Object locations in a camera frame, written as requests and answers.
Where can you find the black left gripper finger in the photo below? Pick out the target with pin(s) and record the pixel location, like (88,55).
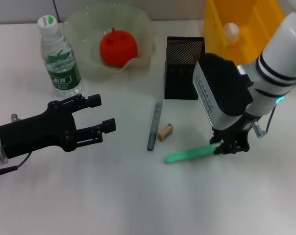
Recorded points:
(108,126)
(94,101)

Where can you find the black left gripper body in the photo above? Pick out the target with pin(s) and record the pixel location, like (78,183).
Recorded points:
(40,132)

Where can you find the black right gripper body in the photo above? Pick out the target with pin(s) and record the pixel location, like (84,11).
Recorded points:
(236,131)

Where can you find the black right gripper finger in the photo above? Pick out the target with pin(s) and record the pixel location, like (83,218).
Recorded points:
(236,145)
(216,138)

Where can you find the mint green pen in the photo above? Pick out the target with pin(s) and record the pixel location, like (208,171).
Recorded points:
(187,154)

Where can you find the clear water bottle green label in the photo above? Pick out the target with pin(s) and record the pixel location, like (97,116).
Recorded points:
(62,73)

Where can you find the red orange fruit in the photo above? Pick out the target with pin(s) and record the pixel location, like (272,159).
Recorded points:
(118,49)

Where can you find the white paper ball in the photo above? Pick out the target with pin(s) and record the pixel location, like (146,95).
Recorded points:
(231,33)

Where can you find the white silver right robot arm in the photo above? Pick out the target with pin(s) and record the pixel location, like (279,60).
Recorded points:
(285,49)

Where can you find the grey pen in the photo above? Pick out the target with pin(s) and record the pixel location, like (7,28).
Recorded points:
(155,124)

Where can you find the black mesh pen holder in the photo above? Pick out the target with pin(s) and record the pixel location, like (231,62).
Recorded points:
(180,73)

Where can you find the pale green glass fruit bowl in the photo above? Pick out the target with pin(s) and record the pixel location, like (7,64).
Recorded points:
(143,36)

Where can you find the small silver metal plug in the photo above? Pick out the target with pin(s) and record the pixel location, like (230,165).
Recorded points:
(14,117)

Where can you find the yellow plastic storage bin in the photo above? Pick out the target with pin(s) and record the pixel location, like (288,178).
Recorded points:
(255,24)

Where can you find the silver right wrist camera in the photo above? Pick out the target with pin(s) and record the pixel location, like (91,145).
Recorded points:
(224,85)

